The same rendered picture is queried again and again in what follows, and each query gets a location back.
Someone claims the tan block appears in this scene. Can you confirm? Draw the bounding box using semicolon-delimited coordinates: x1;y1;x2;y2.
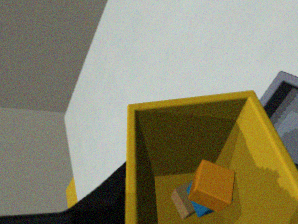
171;180;195;220

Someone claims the olive square cup with yellow rim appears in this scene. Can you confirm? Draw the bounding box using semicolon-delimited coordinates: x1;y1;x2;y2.
125;90;298;224

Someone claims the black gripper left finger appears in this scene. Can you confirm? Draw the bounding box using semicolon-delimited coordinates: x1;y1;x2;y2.
0;162;126;224

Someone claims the orange block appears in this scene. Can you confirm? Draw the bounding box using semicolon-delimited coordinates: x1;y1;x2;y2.
188;159;235;213

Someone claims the dark grey shallow tray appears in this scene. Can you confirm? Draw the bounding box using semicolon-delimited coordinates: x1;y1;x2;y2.
260;71;298;164

